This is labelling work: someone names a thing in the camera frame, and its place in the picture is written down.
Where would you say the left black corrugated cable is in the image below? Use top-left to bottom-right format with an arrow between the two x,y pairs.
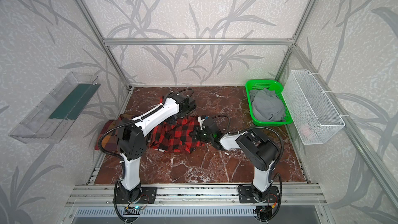
97,88 -> 195,222

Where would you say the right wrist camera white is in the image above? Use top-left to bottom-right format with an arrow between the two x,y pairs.
198,116 -> 207,131

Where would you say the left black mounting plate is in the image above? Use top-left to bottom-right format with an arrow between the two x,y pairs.
113,187 -> 158,204

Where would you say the grey shirt in basket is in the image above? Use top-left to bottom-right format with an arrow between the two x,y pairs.
249,88 -> 286,122

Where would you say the black mounting plate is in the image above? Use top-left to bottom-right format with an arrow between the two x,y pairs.
113,187 -> 158,204
237,185 -> 280,204

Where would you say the green plastic basket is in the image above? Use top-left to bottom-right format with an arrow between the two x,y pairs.
245,79 -> 293,126

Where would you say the right black corrugated cable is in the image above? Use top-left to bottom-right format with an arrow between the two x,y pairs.
211,114 -> 285,222

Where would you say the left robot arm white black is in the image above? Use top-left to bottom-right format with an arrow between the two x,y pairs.
117,92 -> 197,202

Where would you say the clear plastic wall tray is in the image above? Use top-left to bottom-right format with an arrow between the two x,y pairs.
9,72 -> 101,144

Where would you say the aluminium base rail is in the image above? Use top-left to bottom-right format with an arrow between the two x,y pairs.
65,184 -> 327,207

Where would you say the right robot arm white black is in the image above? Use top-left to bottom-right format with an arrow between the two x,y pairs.
194,116 -> 284,203

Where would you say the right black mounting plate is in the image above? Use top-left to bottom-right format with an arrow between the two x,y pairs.
237,185 -> 280,204

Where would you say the folded multicolour plaid shirt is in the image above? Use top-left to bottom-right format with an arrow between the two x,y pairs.
95,114 -> 133,152

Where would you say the white wire mesh basket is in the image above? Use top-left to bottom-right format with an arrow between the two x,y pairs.
282,69 -> 345,145

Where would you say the black corrugated cable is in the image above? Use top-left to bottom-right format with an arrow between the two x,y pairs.
211,114 -> 285,222
97,88 -> 195,222

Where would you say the red black plaid shirt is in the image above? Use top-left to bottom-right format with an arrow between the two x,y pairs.
146,105 -> 205,153

